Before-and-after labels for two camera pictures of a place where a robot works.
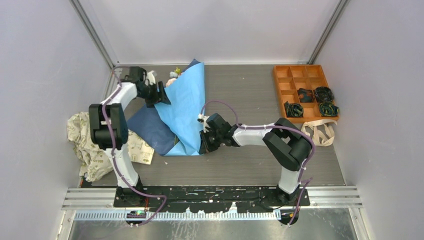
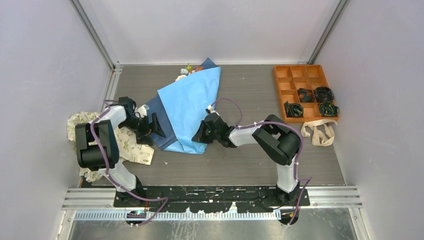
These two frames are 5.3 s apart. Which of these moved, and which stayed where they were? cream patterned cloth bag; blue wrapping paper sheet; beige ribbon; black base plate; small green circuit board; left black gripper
Moved: left black gripper; blue wrapping paper sheet
Stayed: small green circuit board; cream patterned cloth bag; black base plate; beige ribbon
